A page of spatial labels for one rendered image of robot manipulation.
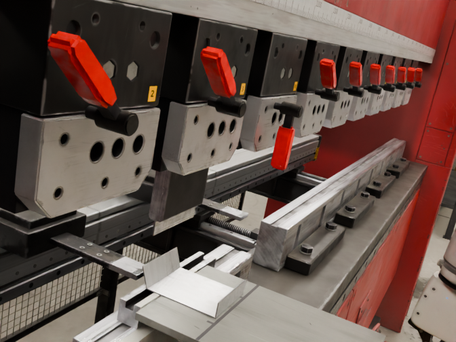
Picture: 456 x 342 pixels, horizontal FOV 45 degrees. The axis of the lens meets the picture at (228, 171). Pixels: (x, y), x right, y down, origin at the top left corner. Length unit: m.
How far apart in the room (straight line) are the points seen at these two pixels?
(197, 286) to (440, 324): 0.47
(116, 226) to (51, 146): 0.64
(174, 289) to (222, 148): 0.19
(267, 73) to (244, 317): 0.32
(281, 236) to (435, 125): 1.73
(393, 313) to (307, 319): 2.29
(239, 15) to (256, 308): 0.36
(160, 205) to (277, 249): 0.52
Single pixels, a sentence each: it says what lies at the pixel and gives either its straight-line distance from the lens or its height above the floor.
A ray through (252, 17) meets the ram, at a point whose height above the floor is 1.35.
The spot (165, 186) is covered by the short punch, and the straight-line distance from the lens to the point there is 0.65.
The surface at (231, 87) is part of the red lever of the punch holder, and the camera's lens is 0.55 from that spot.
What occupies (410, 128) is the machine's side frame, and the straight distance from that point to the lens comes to 2.77.
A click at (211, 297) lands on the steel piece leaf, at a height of 1.00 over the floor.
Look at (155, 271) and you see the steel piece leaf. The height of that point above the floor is 1.02.
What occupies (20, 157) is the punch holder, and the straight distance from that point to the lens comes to 0.42.
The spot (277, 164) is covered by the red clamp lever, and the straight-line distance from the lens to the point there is 0.79.
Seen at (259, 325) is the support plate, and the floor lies 1.00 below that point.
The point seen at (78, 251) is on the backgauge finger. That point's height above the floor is 1.00.
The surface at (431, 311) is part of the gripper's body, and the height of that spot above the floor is 0.94.
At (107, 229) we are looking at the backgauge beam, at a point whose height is 0.95.
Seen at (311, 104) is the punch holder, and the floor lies 1.23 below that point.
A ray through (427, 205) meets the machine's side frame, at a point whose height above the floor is 0.69.
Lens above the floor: 1.34
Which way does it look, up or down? 15 degrees down
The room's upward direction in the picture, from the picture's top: 11 degrees clockwise
